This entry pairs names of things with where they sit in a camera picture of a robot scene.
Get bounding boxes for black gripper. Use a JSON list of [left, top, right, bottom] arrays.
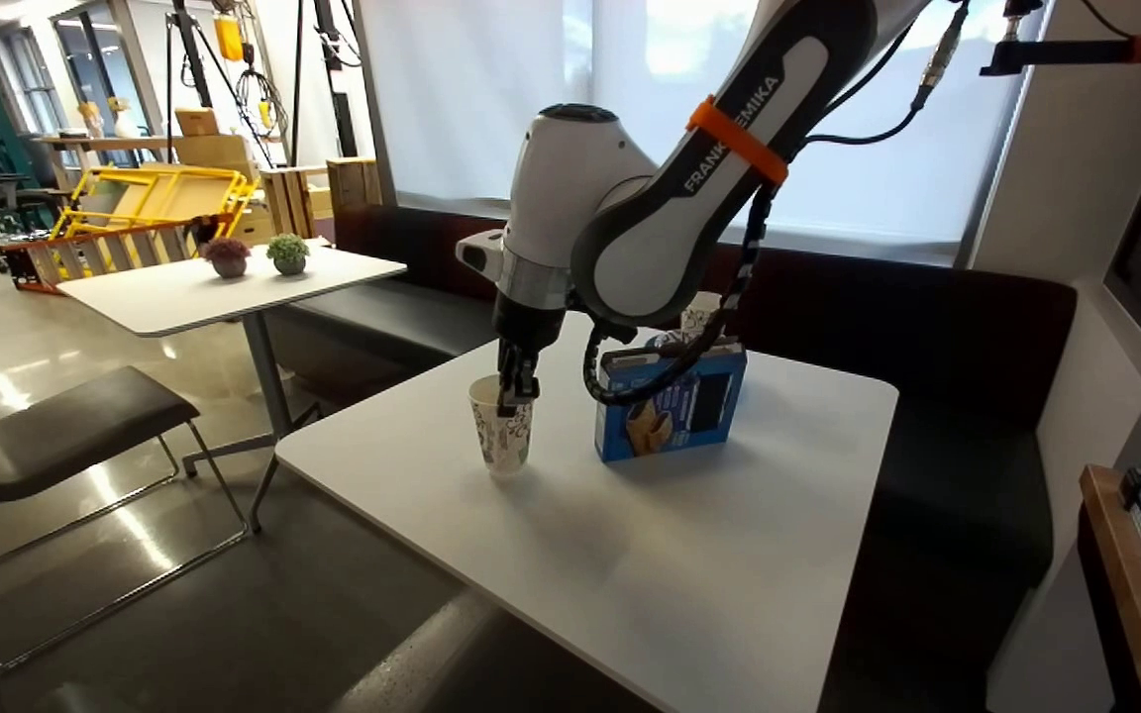
[[489, 287, 571, 415]]

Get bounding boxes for white patterned paper cup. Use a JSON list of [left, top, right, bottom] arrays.
[[466, 373, 538, 483]]

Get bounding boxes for blue cardboard box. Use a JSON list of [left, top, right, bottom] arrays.
[[591, 332, 753, 466]]

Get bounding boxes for wooden crate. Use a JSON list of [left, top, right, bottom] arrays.
[[319, 153, 390, 245]]

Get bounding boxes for green potted plant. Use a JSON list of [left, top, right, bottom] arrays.
[[266, 228, 311, 282]]

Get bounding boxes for small white side table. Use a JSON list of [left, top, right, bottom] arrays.
[[56, 240, 413, 443]]

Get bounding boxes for red potted plant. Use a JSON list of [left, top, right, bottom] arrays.
[[200, 235, 254, 285]]

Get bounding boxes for yellow metal cart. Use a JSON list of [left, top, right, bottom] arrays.
[[48, 158, 261, 248]]

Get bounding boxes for dark upholstered bench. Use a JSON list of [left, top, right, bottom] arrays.
[[266, 202, 1084, 713]]

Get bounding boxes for wooden pallet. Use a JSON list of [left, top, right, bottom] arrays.
[[0, 221, 208, 297]]

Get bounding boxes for black tripod stand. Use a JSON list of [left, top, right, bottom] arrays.
[[155, 0, 297, 170]]

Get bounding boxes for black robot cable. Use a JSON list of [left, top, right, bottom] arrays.
[[579, 0, 979, 408]]

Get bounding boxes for orange strap band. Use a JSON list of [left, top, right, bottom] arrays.
[[683, 93, 793, 188]]

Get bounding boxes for black metal-frame chair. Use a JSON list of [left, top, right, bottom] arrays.
[[0, 361, 261, 676]]

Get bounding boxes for wooden shelf frame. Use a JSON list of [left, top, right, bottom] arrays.
[[1074, 464, 1141, 713]]

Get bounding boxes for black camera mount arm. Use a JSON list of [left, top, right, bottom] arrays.
[[979, 0, 1141, 91]]

